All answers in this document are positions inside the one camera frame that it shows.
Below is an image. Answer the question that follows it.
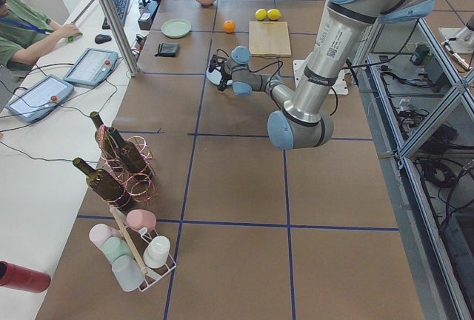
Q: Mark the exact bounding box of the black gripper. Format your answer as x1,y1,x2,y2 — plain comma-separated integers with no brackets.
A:
207,55,232,91

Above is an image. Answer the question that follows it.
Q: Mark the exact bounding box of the orange fruit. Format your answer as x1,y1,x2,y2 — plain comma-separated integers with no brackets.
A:
222,20,236,34

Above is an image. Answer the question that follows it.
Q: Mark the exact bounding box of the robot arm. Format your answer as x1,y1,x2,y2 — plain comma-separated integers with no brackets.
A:
207,0,435,150

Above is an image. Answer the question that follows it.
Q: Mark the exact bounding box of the light green plate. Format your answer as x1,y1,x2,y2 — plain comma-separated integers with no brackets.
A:
161,19,192,39

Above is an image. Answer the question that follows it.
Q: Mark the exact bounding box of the folded grey cloth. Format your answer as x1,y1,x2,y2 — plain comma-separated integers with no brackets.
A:
154,42,180,58

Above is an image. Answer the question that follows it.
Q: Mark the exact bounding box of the wooden cutting board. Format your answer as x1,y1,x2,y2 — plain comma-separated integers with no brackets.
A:
249,21,292,57

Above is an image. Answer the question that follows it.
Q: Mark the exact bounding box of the yellow lemon outer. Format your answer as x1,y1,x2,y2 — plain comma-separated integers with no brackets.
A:
255,8,267,21

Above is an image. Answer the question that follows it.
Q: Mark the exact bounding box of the yellow lemon near board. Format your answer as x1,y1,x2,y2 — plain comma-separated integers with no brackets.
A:
267,8,281,21

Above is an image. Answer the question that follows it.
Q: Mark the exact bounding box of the black keyboard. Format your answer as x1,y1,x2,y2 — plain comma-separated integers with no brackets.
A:
112,0,130,26

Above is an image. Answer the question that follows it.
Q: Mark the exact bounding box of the black computer mouse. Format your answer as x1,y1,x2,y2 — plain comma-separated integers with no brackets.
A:
94,34,112,44

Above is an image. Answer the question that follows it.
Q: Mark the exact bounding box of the teach pendant tablet far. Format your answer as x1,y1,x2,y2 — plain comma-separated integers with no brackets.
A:
63,48,119,87

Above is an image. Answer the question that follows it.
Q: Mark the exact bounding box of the teach pendant tablet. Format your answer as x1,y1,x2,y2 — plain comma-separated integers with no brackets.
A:
6,75,74,123
63,48,119,87

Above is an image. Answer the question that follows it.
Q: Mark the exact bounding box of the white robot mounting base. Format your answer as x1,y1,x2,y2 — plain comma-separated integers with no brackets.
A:
293,59,350,96

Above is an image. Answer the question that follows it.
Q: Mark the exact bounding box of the dark wine bottle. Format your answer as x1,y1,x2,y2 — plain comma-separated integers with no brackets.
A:
73,157,135,212
107,127,153,181
90,111,116,160

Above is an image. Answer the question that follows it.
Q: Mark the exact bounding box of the teach pendant tablet near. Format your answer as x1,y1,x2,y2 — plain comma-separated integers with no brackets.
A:
6,75,74,123

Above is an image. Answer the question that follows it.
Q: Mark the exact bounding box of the person in green shirt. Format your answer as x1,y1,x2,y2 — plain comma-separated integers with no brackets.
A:
1,0,82,72

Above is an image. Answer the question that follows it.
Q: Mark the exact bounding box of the white cup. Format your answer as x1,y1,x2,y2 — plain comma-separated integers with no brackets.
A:
143,236,170,268

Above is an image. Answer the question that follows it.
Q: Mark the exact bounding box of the pale pink cup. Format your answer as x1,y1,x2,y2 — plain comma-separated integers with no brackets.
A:
89,224,122,251

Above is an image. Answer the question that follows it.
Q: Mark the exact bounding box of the pale green cup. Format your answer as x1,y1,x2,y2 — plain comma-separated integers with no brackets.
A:
101,236,133,264

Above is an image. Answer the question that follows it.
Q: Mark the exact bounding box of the pale grey cup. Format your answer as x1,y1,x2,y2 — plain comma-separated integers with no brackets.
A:
111,255,145,292

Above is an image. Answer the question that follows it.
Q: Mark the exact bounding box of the red cylinder bottle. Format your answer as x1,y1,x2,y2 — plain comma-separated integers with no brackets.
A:
1,261,51,293

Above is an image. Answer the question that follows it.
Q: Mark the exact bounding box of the copper wire bottle rack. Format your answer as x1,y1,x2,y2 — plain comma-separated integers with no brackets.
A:
101,135,155,205

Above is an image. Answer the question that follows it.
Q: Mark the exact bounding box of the aluminium frame post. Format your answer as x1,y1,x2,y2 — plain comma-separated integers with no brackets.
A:
98,0,139,77

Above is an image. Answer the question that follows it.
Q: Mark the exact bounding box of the white wire cup rack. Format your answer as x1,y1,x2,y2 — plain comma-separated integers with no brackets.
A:
110,207,176,292

